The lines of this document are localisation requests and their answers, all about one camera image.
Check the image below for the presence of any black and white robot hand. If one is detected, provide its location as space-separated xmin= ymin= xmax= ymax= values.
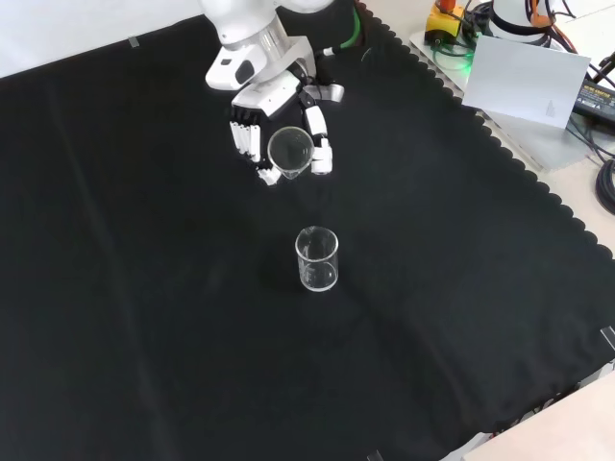
xmin=228 ymin=59 xmax=345 ymax=189

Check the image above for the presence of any small clear glass beaker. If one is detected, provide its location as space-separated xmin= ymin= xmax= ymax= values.
xmin=267 ymin=126 xmax=314 ymax=182

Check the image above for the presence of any large clear glass beaker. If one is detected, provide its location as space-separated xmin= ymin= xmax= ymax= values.
xmin=294 ymin=225 xmax=341 ymax=294

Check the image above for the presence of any yellow stop button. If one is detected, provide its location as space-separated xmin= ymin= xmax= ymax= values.
xmin=427 ymin=0 xmax=467 ymax=38

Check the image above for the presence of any black cloth with scalloped edge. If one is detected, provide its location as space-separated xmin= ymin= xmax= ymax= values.
xmin=0 ymin=0 xmax=615 ymax=461

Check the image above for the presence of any pale board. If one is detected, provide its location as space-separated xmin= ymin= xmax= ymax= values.
xmin=461 ymin=36 xmax=592 ymax=130

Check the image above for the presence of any black power adapter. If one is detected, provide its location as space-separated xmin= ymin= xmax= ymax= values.
xmin=571 ymin=79 xmax=615 ymax=117

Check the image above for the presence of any pale wooden panel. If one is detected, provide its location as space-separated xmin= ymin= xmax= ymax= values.
xmin=459 ymin=368 xmax=615 ymax=461

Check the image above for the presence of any green cable on arm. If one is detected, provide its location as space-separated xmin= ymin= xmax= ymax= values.
xmin=322 ymin=5 xmax=363 ymax=57

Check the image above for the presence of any green cable on plate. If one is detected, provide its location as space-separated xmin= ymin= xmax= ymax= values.
xmin=430 ymin=40 xmax=476 ymax=73

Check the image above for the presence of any grey metal base plate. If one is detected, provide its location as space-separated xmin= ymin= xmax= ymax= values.
xmin=407 ymin=21 xmax=607 ymax=172

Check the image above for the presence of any orange cable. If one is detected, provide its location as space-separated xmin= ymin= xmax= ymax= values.
xmin=526 ymin=0 xmax=580 ymax=55

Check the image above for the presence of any black cable bundle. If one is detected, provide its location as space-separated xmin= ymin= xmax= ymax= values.
xmin=595 ymin=158 xmax=615 ymax=215

